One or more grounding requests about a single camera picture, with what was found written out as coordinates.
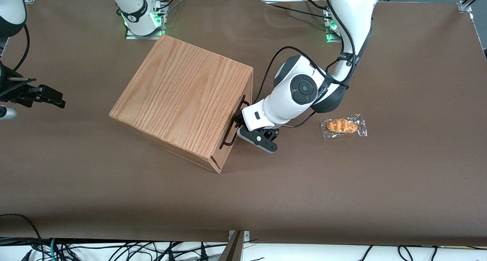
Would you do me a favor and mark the short black table cable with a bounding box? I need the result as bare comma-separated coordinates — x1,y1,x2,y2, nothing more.
303,0,330,11

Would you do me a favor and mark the black cable bundle at base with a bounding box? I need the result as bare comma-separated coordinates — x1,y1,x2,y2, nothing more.
152,0,184,17

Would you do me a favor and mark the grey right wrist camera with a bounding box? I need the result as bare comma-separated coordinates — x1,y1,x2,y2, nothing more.
0,106,18,121

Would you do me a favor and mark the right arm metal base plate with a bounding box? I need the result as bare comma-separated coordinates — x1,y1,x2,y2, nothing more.
125,24,166,40

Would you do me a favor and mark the light wooden drawer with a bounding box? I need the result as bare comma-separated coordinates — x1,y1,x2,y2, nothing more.
213,69,254,168

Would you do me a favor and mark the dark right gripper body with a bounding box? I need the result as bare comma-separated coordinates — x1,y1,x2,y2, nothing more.
0,62,12,99

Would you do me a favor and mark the black cable along right arm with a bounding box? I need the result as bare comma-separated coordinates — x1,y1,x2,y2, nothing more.
13,24,30,72

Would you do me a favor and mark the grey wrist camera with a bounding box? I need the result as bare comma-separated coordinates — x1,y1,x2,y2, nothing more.
0,106,18,121
237,126,279,154

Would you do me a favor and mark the long black table cable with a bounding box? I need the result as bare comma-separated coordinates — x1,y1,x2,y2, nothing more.
263,2,330,18

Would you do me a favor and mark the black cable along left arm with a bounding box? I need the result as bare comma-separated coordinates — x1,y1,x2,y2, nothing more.
260,0,372,129

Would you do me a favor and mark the black looped floor cable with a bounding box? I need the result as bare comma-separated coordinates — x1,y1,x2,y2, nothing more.
0,214,43,251

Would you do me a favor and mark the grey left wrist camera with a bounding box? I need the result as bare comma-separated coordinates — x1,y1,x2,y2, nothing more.
237,126,279,154

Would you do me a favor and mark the oak wooden drawer cabinet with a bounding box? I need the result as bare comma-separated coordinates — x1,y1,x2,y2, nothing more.
109,34,254,174

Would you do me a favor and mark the bread roll in clear wrapper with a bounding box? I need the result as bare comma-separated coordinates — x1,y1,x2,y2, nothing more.
320,114,368,140

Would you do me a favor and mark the brown camera stand post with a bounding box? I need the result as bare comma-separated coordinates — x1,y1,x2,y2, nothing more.
218,230,250,261

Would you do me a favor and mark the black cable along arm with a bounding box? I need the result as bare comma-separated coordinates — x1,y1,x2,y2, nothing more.
13,24,30,72
260,0,372,129

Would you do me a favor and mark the black metal drawer handle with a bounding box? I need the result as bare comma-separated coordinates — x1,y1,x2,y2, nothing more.
220,95,250,150

